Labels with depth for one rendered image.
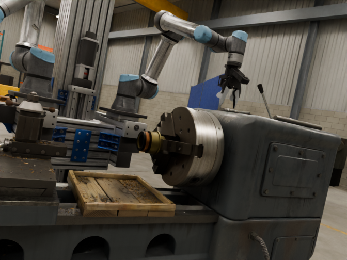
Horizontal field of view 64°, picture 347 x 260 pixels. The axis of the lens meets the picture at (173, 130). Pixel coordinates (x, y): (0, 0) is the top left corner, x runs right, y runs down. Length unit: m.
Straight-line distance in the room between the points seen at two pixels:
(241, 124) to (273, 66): 11.51
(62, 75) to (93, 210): 1.05
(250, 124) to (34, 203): 0.71
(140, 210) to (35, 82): 0.88
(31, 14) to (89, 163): 0.83
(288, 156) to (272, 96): 11.04
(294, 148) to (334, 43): 10.79
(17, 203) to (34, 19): 1.12
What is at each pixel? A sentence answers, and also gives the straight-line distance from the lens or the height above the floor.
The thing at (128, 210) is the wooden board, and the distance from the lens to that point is 0.90.
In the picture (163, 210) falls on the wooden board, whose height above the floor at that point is 0.89.
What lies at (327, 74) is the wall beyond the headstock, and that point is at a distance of 11.66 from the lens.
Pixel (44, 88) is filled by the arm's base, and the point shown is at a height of 1.20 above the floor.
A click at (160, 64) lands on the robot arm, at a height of 1.49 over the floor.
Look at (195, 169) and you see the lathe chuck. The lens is 1.00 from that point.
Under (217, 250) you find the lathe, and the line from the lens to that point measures 1.13.
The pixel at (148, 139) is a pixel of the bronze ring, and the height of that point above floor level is 1.09.
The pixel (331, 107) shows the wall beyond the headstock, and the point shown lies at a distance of 11.39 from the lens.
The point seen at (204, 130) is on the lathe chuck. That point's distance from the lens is 1.01.
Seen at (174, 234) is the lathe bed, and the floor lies 0.79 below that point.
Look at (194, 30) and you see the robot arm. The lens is 1.40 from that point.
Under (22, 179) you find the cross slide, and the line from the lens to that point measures 0.80.
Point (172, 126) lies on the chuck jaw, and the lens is 1.12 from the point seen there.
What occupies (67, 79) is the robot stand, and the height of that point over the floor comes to 1.28.
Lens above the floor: 1.20
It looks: 3 degrees down
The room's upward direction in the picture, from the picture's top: 11 degrees clockwise
